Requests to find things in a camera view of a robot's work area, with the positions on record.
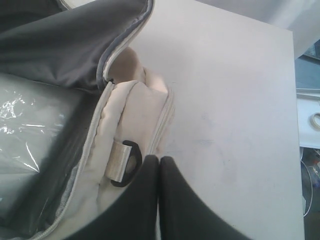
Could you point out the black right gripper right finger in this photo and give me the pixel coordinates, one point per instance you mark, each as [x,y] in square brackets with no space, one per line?
[182,214]

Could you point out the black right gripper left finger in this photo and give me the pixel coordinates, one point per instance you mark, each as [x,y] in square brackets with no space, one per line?
[133,215]

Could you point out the beige duffel bag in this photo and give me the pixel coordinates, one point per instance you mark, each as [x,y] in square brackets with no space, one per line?
[122,118]

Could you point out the white plastic stuffing packet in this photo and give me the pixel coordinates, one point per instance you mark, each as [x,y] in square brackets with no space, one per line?
[32,115]

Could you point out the white tape roll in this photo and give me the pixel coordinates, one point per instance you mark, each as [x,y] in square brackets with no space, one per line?
[314,121]

